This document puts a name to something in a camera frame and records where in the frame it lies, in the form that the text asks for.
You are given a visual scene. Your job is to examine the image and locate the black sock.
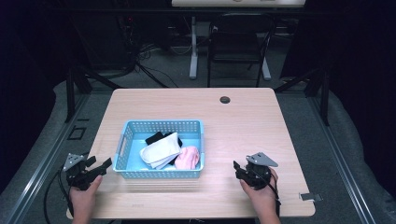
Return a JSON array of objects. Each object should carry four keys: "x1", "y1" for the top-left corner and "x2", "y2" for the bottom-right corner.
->
[{"x1": 144, "y1": 131, "x2": 184, "y2": 166}]

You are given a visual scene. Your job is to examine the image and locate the person's left hand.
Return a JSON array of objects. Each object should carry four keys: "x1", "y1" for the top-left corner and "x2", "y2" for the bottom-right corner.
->
[{"x1": 68, "y1": 175, "x2": 104, "y2": 221}]

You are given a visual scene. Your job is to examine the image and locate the light blue plastic basket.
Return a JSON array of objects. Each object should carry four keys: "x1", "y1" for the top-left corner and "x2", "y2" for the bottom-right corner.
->
[{"x1": 112, "y1": 119, "x2": 206, "y2": 179}]

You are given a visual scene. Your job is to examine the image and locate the black cable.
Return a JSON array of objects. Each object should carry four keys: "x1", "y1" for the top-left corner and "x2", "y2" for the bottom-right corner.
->
[
  {"x1": 251, "y1": 166, "x2": 282, "y2": 217},
  {"x1": 43, "y1": 152, "x2": 92, "y2": 224}
]

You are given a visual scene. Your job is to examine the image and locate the white sock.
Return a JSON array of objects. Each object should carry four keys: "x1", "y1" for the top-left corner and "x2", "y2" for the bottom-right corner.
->
[{"x1": 139, "y1": 132, "x2": 183, "y2": 171}]

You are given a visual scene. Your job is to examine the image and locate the grey metal bracket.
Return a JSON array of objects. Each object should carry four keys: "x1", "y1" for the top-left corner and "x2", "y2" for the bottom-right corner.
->
[{"x1": 299, "y1": 191, "x2": 324, "y2": 203}]

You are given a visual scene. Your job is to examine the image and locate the pink sock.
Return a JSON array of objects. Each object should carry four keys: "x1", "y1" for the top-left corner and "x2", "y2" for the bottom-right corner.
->
[{"x1": 174, "y1": 146, "x2": 201, "y2": 171}]

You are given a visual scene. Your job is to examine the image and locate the black metal stand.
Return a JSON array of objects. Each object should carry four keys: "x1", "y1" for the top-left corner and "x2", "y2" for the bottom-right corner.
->
[
  {"x1": 64, "y1": 63, "x2": 123, "y2": 123},
  {"x1": 274, "y1": 64, "x2": 331, "y2": 127}
]

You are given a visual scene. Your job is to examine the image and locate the person's right hand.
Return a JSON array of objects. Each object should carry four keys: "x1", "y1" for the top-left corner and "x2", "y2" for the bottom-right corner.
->
[{"x1": 239, "y1": 167, "x2": 279, "y2": 216}]

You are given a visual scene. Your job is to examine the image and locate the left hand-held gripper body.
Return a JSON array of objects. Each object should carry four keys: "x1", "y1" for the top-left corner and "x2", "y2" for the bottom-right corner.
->
[{"x1": 62, "y1": 152, "x2": 98, "y2": 191}]

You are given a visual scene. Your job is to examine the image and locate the black folding chair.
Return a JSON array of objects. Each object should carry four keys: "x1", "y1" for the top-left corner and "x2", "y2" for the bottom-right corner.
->
[{"x1": 206, "y1": 12, "x2": 276, "y2": 89}]

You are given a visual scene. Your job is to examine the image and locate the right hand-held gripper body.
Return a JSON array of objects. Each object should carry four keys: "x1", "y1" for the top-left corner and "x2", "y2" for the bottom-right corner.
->
[{"x1": 235, "y1": 151, "x2": 279, "y2": 191}]

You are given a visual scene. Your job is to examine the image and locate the white desk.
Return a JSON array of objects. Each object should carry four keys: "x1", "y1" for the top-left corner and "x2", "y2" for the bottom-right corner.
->
[{"x1": 171, "y1": 0, "x2": 307, "y2": 80}]

